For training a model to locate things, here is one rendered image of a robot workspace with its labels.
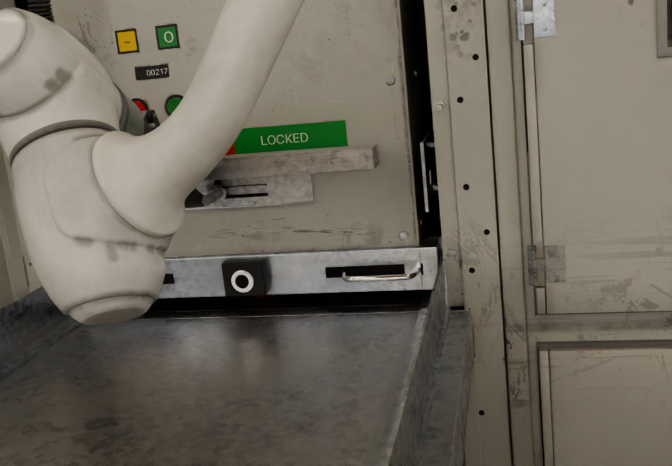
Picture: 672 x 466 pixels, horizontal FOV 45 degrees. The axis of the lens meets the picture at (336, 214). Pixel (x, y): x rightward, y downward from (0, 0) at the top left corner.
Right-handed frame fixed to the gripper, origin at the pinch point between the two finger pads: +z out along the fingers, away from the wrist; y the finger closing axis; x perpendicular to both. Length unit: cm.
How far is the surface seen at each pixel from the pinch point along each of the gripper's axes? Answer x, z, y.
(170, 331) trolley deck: -3.8, 6.9, 17.1
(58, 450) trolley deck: -1.8, -20.7, 33.0
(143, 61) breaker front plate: -6.3, -2.6, -18.9
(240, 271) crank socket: 5.1, 8.9, 8.7
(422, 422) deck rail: 33.1, -16.4, 30.1
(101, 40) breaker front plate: -12.1, -4.4, -21.9
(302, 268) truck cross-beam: 13.3, 11.5, 8.0
